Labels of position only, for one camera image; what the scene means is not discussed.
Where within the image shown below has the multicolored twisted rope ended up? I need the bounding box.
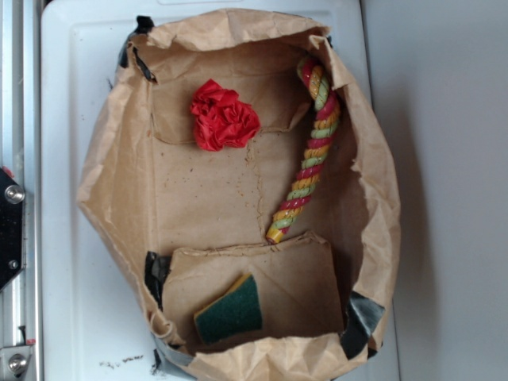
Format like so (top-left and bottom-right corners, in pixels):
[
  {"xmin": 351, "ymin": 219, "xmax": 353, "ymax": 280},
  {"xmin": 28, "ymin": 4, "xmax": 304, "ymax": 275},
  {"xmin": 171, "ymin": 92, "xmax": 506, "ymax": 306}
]
[{"xmin": 265, "ymin": 56, "xmax": 342, "ymax": 244}]

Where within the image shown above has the brown paper bag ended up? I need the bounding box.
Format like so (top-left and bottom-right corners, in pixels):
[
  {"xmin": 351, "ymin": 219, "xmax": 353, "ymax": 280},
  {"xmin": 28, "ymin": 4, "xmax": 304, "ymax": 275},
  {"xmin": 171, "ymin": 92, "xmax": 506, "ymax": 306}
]
[{"xmin": 77, "ymin": 8, "xmax": 401, "ymax": 380}]

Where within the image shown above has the crumpled red paper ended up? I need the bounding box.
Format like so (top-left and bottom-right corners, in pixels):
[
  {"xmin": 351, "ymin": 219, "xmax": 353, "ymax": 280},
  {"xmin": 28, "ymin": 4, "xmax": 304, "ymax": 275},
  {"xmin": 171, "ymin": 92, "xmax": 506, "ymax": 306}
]
[{"xmin": 190, "ymin": 79, "xmax": 261, "ymax": 152}]

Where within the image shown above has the green yellow sponge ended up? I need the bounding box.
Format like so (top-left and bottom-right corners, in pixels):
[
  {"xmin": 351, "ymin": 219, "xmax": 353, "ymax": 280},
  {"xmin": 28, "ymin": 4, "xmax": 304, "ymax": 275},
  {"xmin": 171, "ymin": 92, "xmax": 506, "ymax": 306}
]
[{"xmin": 194, "ymin": 273, "xmax": 263, "ymax": 344}]

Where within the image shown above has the white plastic bin lid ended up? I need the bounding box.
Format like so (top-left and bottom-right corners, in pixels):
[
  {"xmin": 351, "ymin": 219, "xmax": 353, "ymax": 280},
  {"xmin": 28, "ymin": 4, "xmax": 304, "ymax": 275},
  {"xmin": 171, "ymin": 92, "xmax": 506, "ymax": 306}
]
[{"xmin": 39, "ymin": 0, "xmax": 402, "ymax": 381}]

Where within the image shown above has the black metal bracket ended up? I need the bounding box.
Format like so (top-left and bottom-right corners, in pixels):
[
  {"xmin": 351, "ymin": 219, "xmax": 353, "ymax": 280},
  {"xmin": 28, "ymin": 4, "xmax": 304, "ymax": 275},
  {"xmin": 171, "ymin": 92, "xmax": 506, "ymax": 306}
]
[{"xmin": 0, "ymin": 167, "xmax": 25, "ymax": 291}]

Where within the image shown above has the aluminium frame rail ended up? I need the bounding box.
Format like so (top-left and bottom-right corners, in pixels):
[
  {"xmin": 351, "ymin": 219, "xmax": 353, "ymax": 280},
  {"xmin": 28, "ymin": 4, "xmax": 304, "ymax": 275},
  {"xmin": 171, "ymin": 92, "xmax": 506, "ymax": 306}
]
[{"xmin": 1, "ymin": 1, "xmax": 44, "ymax": 380}]

